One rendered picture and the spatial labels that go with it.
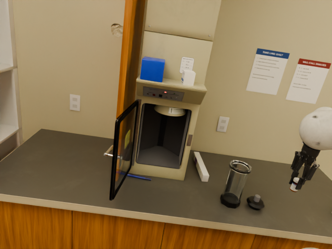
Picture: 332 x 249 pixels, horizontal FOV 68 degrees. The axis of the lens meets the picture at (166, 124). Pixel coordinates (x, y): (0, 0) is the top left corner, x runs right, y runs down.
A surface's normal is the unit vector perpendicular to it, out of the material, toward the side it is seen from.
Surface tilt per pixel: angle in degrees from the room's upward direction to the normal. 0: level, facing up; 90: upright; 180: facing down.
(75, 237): 90
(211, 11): 90
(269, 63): 90
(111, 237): 90
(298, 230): 0
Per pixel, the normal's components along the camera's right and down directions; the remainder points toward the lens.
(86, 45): -0.02, 0.37
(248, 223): 0.15, -0.92
